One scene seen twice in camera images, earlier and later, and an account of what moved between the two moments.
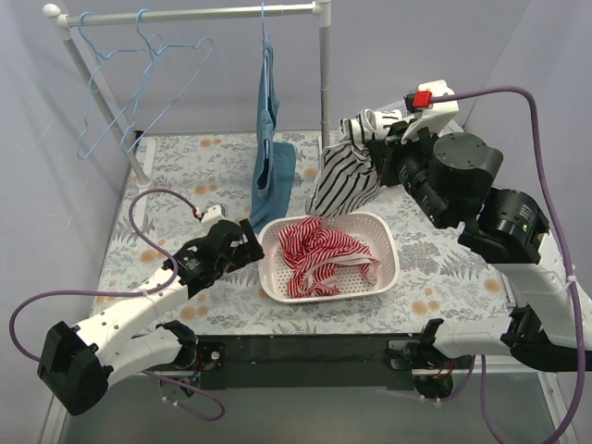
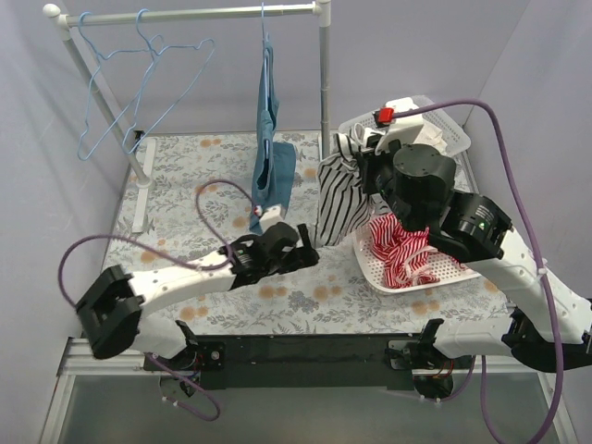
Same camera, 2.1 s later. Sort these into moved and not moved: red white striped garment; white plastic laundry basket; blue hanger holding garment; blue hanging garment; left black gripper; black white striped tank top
Moved: black white striped tank top; red white striped garment; left black gripper; white plastic laundry basket
Not moved: blue hanger holding garment; blue hanging garment
